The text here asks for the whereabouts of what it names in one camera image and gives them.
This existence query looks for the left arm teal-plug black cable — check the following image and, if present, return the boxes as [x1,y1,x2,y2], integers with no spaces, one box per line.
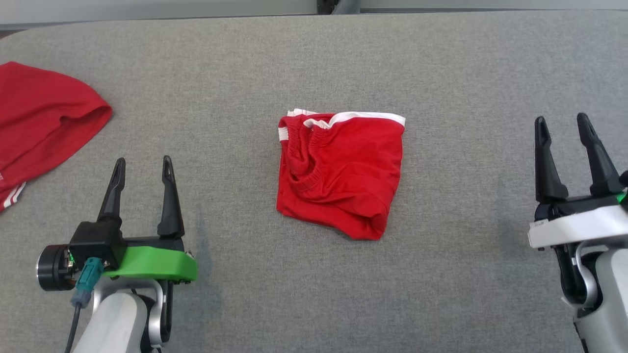
[64,257,105,353]

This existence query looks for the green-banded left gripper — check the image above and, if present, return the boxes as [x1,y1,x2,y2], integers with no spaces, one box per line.
[36,155,198,291]

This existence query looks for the red basketball jersey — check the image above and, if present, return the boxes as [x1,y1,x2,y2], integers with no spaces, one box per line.
[0,61,113,212]

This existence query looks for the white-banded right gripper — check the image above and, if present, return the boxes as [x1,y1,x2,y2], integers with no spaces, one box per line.
[527,113,628,251]

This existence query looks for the grey slotted metal post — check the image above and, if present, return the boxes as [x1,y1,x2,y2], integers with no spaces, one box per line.
[316,0,361,15]

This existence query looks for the red shorts with white trim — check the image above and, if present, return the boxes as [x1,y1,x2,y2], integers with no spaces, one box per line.
[276,109,406,241]

